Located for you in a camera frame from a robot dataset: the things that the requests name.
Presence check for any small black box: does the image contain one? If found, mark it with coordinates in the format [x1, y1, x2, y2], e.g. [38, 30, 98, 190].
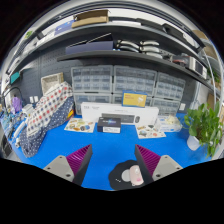
[96, 117, 122, 134]

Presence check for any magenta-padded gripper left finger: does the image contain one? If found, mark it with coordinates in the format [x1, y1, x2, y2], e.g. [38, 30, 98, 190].
[43, 143, 93, 187]

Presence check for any white woven basket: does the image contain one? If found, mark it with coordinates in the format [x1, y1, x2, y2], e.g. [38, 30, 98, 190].
[40, 72, 65, 95]

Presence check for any grey drawer cabinet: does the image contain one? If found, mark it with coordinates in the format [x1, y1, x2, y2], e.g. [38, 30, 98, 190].
[70, 64, 114, 94]
[156, 71, 187, 103]
[111, 93, 154, 108]
[113, 65, 158, 96]
[73, 93, 113, 116]
[151, 97, 183, 117]

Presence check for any white keyboard box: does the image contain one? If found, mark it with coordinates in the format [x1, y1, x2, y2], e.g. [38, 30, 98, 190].
[80, 102, 160, 126]

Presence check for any red and white patterned cloth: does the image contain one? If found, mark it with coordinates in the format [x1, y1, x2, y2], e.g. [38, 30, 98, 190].
[25, 81, 74, 138]

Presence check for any white and blue tissue box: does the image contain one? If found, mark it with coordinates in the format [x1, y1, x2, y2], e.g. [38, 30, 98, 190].
[154, 114, 184, 133]

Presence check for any green plant in white pot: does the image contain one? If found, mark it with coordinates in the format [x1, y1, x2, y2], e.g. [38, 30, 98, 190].
[183, 100, 224, 158]

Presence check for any black round mouse pad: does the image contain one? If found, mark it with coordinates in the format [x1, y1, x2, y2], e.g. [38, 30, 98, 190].
[108, 159, 148, 191]

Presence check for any pink computer mouse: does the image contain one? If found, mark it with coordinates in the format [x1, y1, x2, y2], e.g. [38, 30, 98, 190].
[129, 164, 145, 187]

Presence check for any purple plush toy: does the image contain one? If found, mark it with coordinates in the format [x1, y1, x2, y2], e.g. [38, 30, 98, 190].
[11, 96, 23, 114]

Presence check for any navy dotted cloth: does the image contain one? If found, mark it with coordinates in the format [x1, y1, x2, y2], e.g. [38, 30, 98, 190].
[19, 96, 76, 158]

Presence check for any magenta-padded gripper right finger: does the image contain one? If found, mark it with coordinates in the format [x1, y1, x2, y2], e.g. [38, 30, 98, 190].
[134, 144, 184, 185]

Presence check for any colourful sticker sheet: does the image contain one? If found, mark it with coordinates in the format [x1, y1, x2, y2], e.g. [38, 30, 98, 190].
[63, 117, 96, 134]
[135, 123, 167, 140]

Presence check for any yellow card box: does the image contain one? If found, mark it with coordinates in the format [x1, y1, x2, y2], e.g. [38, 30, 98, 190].
[121, 90, 148, 109]

